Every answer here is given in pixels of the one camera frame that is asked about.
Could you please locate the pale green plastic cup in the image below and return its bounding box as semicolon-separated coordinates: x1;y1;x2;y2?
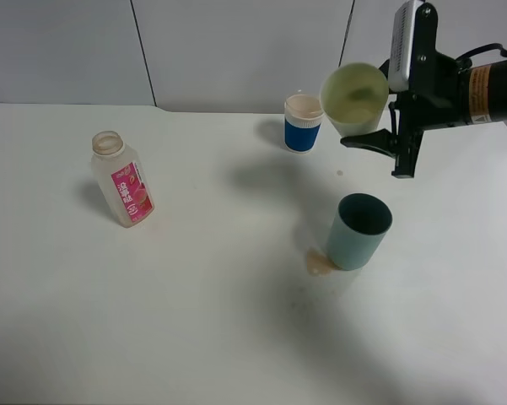
320;62;389;138

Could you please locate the black right camera cable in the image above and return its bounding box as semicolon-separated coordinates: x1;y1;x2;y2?
455;41;507;60

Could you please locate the clear bottle with pink label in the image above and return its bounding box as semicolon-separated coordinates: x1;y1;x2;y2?
91;131;154;228

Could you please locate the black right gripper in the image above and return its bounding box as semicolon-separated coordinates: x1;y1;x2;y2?
340;51;472;179

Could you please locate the brown spilled drink puddle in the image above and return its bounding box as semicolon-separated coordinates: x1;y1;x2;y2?
306;249;337;277

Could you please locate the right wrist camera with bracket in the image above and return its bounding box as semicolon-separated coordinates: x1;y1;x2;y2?
386;0;440;94

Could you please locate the teal plastic cup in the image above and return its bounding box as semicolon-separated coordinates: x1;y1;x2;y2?
326;193;393;271

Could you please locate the blue and white cup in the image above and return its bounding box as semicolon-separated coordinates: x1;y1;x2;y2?
283;94;324;154

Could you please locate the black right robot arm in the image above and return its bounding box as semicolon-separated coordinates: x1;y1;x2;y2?
341;43;507;178

